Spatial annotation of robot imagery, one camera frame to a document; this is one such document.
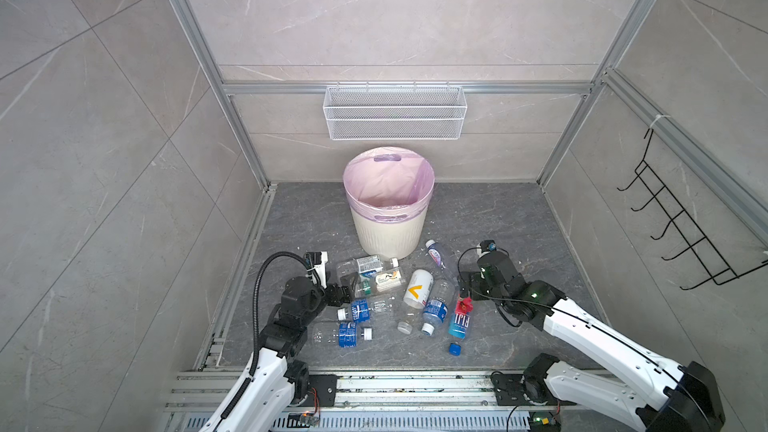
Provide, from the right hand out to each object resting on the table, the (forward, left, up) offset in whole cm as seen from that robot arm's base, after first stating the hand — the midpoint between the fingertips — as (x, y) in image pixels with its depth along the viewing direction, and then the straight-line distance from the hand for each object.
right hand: (472, 274), depth 82 cm
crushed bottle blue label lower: (-14, +35, -5) cm, 38 cm away
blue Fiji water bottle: (-10, +4, -5) cm, 12 cm away
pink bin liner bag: (+31, +23, +5) cm, 39 cm away
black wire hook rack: (+3, -44, +21) cm, 49 cm away
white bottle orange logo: (-1, +15, -6) cm, 16 cm away
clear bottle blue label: (-7, +31, -5) cm, 32 cm away
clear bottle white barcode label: (+6, +33, -5) cm, 34 cm away
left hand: (+1, +36, +3) cm, 36 cm away
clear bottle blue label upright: (-7, +10, -6) cm, 14 cm away
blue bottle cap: (-17, +6, -9) cm, 20 cm away
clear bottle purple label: (+11, +8, -6) cm, 15 cm away
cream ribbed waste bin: (+10, +23, +3) cm, 26 cm away
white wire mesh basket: (+52, +20, +19) cm, 59 cm away
